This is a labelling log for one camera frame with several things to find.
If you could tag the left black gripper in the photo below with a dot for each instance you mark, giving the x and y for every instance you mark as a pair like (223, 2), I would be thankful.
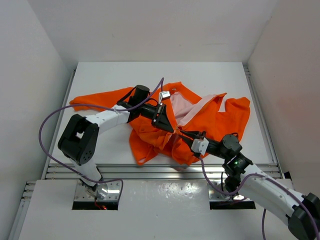
(160, 120)

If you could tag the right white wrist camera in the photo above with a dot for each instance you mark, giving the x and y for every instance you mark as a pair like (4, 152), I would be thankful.
(200, 146)

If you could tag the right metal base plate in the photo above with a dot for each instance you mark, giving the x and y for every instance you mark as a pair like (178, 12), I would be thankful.
(215, 195)

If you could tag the orange zip jacket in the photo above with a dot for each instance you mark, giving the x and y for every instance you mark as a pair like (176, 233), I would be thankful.
(187, 111)

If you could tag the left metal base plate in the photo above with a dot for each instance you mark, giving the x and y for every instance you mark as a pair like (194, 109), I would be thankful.
(104, 192)

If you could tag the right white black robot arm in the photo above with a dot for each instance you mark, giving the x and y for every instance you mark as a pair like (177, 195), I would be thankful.
(299, 212)

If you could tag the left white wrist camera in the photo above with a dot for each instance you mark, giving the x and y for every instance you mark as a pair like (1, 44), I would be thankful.
(163, 95)

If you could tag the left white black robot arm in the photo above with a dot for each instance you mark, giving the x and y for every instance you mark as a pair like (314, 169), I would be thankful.
(79, 138)

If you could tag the metal base plate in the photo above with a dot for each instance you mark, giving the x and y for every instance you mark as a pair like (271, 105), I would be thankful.
(215, 195)
(104, 192)

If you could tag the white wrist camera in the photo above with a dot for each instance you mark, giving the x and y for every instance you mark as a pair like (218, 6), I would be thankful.
(200, 146)
(163, 95)

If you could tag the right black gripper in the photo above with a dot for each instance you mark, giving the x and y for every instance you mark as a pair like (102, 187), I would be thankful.
(191, 135)

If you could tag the aluminium rail frame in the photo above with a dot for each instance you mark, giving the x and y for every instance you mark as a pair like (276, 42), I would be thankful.
(160, 200)

